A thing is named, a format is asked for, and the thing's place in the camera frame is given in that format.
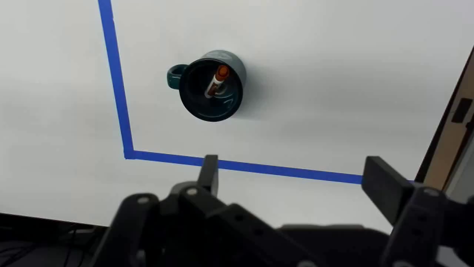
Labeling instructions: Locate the red capped marker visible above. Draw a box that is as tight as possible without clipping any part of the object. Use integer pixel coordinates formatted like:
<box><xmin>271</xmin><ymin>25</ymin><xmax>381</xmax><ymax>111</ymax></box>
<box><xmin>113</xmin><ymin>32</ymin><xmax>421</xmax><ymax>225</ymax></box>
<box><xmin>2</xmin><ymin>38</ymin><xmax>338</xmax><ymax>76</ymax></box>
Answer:
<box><xmin>203</xmin><ymin>63</ymin><xmax>233</xmax><ymax>100</ymax></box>

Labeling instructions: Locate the dark blue cup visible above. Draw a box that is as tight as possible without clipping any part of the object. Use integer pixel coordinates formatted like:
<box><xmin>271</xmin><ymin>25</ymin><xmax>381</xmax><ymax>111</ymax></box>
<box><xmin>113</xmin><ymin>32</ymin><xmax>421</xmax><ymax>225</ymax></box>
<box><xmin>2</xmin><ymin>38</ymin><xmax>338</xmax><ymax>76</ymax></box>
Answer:
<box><xmin>166</xmin><ymin>48</ymin><xmax>248</xmax><ymax>122</ymax></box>

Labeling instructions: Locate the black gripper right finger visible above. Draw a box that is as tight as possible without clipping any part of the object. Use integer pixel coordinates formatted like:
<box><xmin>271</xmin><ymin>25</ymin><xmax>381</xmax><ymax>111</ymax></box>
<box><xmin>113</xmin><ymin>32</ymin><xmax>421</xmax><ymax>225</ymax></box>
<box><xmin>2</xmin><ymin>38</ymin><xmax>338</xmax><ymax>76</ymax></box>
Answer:
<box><xmin>363</xmin><ymin>154</ymin><xmax>474</xmax><ymax>267</ymax></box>

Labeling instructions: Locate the brown wooden panel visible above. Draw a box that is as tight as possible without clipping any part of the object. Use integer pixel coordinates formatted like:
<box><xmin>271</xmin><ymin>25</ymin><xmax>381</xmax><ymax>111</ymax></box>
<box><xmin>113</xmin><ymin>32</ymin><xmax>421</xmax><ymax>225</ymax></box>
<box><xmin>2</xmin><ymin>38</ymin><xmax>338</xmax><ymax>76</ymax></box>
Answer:
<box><xmin>413</xmin><ymin>45</ymin><xmax>474</xmax><ymax>204</ymax></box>

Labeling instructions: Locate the blue tape line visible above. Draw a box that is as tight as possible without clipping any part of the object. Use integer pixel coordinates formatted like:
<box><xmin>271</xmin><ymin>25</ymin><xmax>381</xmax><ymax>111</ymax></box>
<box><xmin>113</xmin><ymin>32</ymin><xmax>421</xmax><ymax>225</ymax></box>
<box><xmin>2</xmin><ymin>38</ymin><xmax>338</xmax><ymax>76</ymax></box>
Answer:
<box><xmin>96</xmin><ymin>0</ymin><xmax>369</xmax><ymax>185</ymax></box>

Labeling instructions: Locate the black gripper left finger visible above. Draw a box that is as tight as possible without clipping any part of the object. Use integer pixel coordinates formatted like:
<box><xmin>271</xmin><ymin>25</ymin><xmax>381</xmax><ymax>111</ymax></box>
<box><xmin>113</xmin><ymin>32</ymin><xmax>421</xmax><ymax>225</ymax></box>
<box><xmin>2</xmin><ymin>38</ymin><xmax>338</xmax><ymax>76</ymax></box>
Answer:
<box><xmin>91</xmin><ymin>152</ymin><xmax>323</xmax><ymax>267</ymax></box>

